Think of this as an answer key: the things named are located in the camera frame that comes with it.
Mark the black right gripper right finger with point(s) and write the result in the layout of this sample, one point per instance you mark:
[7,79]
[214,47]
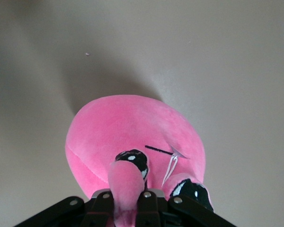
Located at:
[148,210]

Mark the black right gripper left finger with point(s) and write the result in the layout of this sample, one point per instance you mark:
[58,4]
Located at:
[100,210]

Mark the pink plush toy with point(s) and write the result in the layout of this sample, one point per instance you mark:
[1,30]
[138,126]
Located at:
[123,123]

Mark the brown table mat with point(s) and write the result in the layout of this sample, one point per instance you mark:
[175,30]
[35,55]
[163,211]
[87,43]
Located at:
[142,35]

